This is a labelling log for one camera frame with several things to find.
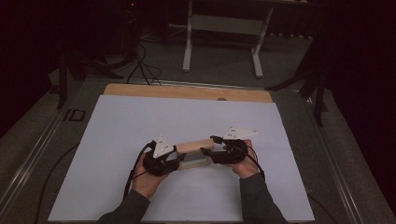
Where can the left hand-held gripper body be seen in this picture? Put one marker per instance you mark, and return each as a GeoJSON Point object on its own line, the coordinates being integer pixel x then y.
{"type": "Point", "coordinates": [160, 165]}

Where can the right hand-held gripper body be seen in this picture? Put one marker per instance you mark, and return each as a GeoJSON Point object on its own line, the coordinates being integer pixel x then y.
{"type": "Point", "coordinates": [233, 154]}

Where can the wooden picture frame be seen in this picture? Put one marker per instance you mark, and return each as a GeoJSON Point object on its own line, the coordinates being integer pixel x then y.
{"type": "Point", "coordinates": [194, 145]}

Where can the person's right hand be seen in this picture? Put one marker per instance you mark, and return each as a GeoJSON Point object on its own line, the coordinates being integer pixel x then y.
{"type": "Point", "coordinates": [247, 169]}

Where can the person's left hand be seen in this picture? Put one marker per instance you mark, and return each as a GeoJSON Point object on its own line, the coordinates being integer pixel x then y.
{"type": "Point", "coordinates": [146, 183]}

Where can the black metal stand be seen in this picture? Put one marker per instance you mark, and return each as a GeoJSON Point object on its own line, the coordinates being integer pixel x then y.
{"type": "Point", "coordinates": [62, 81]}
{"type": "Point", "coordinates": [319, 102]}

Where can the dark equipment rack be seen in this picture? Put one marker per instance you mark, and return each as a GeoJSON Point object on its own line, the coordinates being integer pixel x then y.
{"type": "Point", "coordinates": [130, 31]}

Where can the white metal desk frame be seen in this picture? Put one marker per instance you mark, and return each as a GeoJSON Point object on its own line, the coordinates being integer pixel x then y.
{"type": "Point", "coordinates": [186, 46]}

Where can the black floor bracket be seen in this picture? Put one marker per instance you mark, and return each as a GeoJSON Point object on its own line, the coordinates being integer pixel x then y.
{"type": "Point", "coordinates": [74, 115]}

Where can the metal floor rail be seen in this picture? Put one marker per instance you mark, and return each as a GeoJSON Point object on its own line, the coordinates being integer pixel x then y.
{"type": "Point", "coordinates": [336, 168]}
{"type": "Point", "coordinates": [31, 158]}

